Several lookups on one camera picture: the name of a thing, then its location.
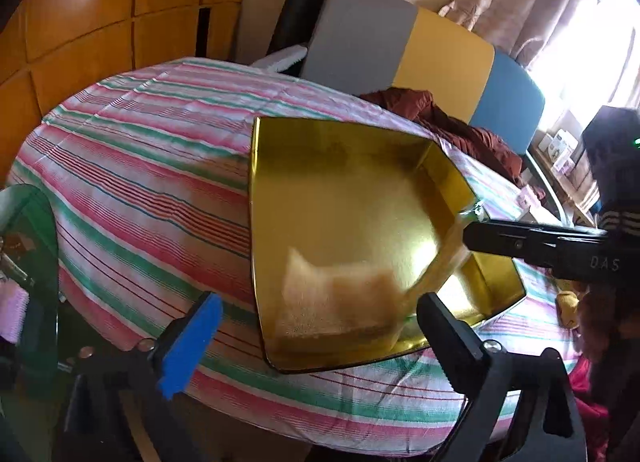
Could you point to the gold tray box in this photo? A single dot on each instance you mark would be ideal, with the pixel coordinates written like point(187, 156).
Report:
point(344, 193)

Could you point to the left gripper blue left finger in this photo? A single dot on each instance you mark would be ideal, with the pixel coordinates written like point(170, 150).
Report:
point(182, 345)

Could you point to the grey yellow blue chair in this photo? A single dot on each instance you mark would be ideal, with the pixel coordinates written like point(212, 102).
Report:
point(361, 46)

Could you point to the black rolled mat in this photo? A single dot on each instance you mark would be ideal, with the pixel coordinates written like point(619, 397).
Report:
point(295, 24)

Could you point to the green bin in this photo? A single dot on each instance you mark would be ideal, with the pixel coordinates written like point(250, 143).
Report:
point(29, 291)

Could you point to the wooden side shelf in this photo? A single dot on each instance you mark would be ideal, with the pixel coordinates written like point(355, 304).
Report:
point(576, 201)

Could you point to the yellow sponge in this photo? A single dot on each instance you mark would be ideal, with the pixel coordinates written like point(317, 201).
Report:
point(342, 308)

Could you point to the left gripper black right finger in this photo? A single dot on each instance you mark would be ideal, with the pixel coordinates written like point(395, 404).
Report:
point(457, 348)

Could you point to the orange wooden wardrobe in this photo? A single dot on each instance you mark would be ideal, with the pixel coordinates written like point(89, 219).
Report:
point(51, 49)

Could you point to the dark red garment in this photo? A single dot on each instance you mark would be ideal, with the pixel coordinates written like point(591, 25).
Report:
point(418, 106)

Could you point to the white product boxes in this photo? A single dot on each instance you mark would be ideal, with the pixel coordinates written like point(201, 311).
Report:
point(558, 149)

